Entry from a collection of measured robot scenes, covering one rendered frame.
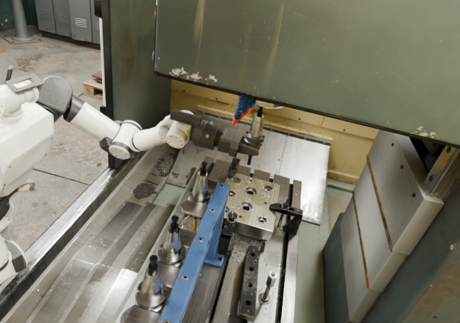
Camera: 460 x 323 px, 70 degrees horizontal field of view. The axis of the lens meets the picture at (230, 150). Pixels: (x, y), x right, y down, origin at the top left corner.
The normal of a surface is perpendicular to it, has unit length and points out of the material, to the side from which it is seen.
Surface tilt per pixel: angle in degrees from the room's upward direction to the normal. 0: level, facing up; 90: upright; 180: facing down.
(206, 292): 0
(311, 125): 90
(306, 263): 0
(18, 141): 69
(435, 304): 90
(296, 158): 24
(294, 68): 90
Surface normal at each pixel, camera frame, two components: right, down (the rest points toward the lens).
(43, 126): 0.96, -0.07
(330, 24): -0.22, 0.50
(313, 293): 0.16, -0.83
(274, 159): 0.05, -0.56
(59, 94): 0.68, -0.24
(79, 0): 0.07, 0.54
